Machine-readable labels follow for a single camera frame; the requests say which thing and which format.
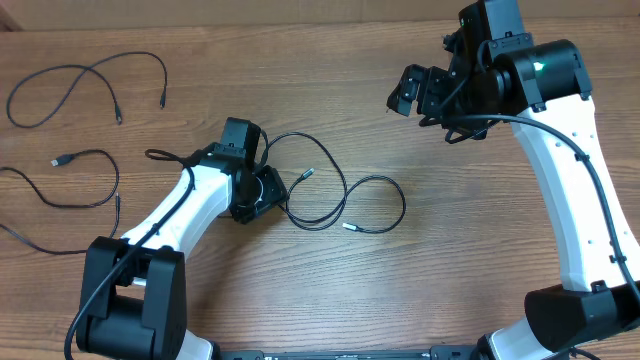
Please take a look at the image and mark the black cable silver plugs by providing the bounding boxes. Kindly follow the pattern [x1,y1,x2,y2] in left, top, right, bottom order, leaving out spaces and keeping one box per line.
[264,132,407,235]

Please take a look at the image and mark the black usb cable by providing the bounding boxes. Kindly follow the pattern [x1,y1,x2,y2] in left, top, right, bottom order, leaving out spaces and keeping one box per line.
[0,149,123,256]

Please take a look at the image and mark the thin black cable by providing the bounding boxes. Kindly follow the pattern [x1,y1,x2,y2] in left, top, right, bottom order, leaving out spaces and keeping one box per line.
[6,51,169,130]

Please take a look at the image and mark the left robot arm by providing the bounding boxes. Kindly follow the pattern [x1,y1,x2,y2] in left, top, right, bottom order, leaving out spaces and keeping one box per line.
[64,118,288,359]

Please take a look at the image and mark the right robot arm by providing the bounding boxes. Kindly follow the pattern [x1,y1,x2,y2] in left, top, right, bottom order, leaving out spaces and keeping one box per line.
[387,1,639,359]

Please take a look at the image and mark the right camera thin cable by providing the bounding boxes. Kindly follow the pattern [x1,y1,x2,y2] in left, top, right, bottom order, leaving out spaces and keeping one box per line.
[418,117,501,145]

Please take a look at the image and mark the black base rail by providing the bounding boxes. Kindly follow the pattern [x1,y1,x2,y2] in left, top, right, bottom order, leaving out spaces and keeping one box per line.
[214,345,479,360]

